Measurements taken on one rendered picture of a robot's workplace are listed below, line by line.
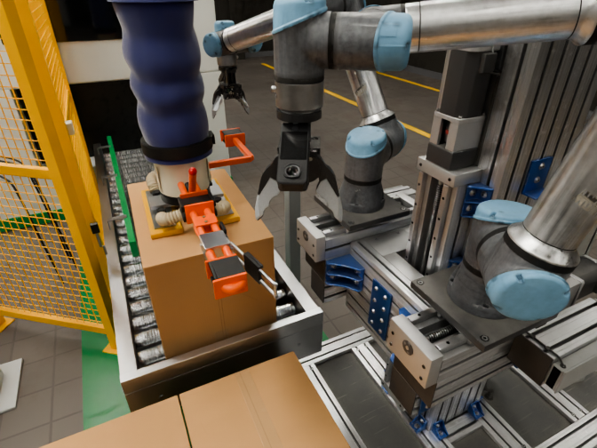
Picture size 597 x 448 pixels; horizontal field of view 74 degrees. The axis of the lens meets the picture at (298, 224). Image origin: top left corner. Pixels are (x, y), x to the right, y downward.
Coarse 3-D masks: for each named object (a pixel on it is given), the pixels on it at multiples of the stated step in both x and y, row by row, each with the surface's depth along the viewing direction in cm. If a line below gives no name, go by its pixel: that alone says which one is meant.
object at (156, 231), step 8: (144, 192) 149; (152, 192) 143; (144, 200) 144; (160, 208) 133; (168, 208) 138; (152, 216) 133; (152, 224) 130; (176, 224) 129; (152, 232) 125; (160, 232) 126; (168, 232) 126; (176, 232) 127
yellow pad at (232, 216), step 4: (212, 180) 157; (216, 180) 158; (212, 184) 154; (216, 184) 154; (224, 192) 149; (224, 196) 146; (216, 200) 138; (220, 200) 138; (228, 200) 144; (232, 204) 141; (232, 208) 139; (228, 212) 135; (232, 212) 135; (236, 212) 136; (216, 216) 133; (220, 216) 134; (224, 216) 134; (228, 216) 134; (232, 216) 134; (236, 216) 134; (220, 220) 132; (224, 220) 133; (228, 220) 133; (232, 220) 134; (236, 220) 134
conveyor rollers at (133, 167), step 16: (128, 160) 287; (144, 160) 285; (128, 176) 265; (144, 176) 262; (112, 192) 247; (128, 208) 229; (128, 240) 200; (128, 256) 186; (128, 272) 178; (128, 288) 172; (144, 288) 167; (144, 304) 159; (288, 304) 158; (144, 320) 151; (144, 336) 144; (144, 352) 138; (160, 352) 139
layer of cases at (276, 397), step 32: (224, 384) 127; (256, 384) 127; (288, 384) 127; (128, 416) 118; (160, 416) 118; (192, 416) 118; (224, 416) 118; (256, 416) 118; (288, 416) 118; (320, 416) 118
